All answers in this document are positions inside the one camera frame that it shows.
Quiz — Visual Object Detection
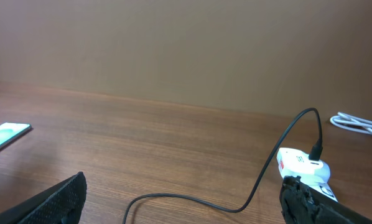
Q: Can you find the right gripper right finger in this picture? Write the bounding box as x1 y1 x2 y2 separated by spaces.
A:
279 176 372 224

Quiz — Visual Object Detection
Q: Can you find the black usb charging cable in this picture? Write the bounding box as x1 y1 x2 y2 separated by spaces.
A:
122 107 324 224

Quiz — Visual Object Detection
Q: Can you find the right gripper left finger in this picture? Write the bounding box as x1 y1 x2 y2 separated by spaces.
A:
0 172 87 224

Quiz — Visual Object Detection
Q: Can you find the smartphone with teal screen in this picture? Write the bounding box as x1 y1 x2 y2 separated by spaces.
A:
0 123 32 150

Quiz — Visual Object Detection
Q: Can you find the white power strip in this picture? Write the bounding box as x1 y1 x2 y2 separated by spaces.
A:
309 183 338 202

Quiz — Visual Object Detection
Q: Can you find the white power strip cord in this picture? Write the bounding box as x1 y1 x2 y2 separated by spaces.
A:
330 111 372 142

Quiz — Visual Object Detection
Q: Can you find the white charger plug adapter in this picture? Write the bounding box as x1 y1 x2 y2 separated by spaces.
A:
276 147 330 185

